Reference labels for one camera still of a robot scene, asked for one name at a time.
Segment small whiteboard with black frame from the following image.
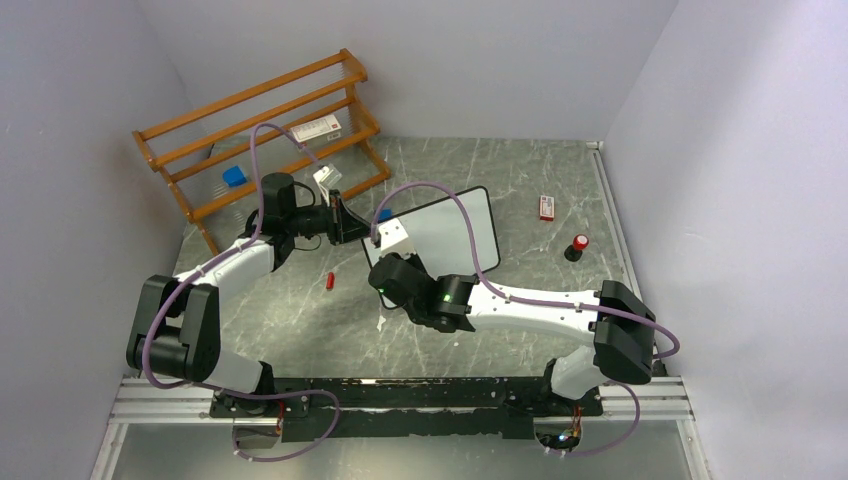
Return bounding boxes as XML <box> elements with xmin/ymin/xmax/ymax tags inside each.
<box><xmin>377</xmin><ymin>186</ymin><xmax>501</xmax><ymax>279</ymax></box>

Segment white red box on shelf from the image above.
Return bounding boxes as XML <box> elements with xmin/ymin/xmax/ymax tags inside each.
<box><xmin>290</xmin><ymin>114</ymin><xmax>342</xmax><ymax>145</ymax></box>

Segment small red white box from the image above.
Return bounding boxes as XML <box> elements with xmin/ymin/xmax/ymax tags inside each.
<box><xmin>538</xmin><ymin>195</ymin><xmax>555</xmax><ymax>222</ymax></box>

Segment blue eraser on shelf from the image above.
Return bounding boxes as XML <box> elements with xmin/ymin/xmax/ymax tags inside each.
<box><xmin>222</xmin><ymin>165</ymin><xmax>249</xmax><ymax>188</ymax></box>

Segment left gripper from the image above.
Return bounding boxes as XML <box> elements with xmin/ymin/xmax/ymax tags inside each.
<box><xmin>286</xmin><ymin>191</ymin><xmax>374</xmax><ymax>247</ymax></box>

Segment wooden tiered shelf rack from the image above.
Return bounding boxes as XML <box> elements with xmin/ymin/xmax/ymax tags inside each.
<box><xmin>131</xmin><ymin>48</ymin><xmax>393</xmax><ymax>260</ymax></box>

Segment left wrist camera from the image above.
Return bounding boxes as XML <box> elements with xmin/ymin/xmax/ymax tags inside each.
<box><xmin>313</xmin><ymin>164</ymin><xmax>343</xmax><ymax>196</ymax></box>

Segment purple cable at base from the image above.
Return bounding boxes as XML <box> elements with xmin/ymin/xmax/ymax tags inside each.
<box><xmin>231</xmin><ymin>389</ymin><xmax>342</xmax><ymax>464</ymax></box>

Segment blue eraser on table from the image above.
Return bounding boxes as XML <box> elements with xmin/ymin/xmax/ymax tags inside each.
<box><xmin>377</xmin><ymin>208</ymin><xmax>393</xmax><ymax>223</ymax></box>

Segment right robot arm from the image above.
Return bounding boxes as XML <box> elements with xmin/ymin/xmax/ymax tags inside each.
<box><xmin>368</xmin><ymin>253</ymin><xmax>655</xmax><ymax>414</ymax></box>

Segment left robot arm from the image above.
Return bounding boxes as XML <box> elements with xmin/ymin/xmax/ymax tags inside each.
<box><xmin>126</xmin><ymin>166</ymin><xmax>370</xmax><ymax>416</ymax></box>

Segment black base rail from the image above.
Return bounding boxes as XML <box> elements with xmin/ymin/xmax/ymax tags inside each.
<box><xmin>209</xmin><ymin>376</ymin><xmax>603</xmax><ymax>442</ymax></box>

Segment red black stamp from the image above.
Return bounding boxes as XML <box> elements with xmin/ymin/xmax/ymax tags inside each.
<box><xmin>563</xmin><ymin>234</ymin><xmax>590</xmax><ymax>262</ymax></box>

